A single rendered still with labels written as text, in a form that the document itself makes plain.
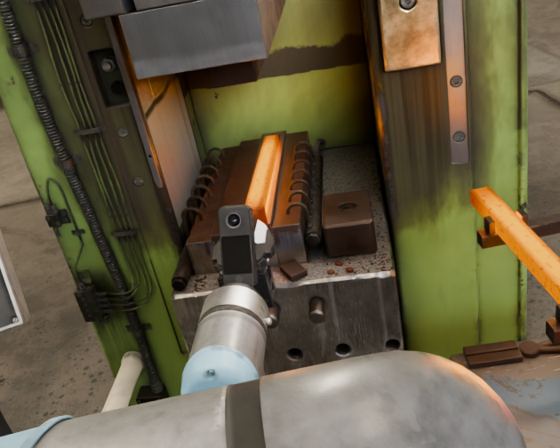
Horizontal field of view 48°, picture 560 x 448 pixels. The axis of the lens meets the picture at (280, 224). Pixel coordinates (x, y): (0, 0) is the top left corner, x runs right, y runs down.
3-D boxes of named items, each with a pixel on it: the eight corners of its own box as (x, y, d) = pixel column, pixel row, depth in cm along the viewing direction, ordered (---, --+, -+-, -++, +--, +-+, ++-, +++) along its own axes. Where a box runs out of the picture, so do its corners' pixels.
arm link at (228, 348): (188, 440, 74) (166, 378, 69) (207, 365, 84) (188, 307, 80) (267, 434, 72) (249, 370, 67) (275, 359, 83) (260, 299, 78)
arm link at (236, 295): (189, 308, 80) (263, 300, 78) (196, 285, 84) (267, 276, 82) (206, 360, 84) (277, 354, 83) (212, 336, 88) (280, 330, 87)
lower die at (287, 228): (307, 261, 108) (299, 219, 104) (195, 275, 111) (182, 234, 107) (313, 162, 144) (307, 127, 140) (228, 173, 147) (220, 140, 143)
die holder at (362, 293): (417, 461, 122) (395, 272, 100) (227, 474, 127) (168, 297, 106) (392, 292, 170) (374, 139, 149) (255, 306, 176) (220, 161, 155)
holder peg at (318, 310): (326, 324, 101) (324, 310, 100) (309, 325, 102) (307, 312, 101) (326, 308, 105) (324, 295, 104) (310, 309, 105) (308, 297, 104)
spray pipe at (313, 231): (322, 246, 106) (319, 232, 105) (306, 249, 107) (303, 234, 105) (324, 164, 136) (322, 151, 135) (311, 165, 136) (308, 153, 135)
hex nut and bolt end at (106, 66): (124, 96, 110) (111, 58, 107) (108, 99, 111) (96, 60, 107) (128, 92, 112) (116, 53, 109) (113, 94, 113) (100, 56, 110)
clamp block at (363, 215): (378, 253, 106) (373, 220, 103) (328, 260, 107) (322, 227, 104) (373, 219, 116) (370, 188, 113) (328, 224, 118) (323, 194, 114)
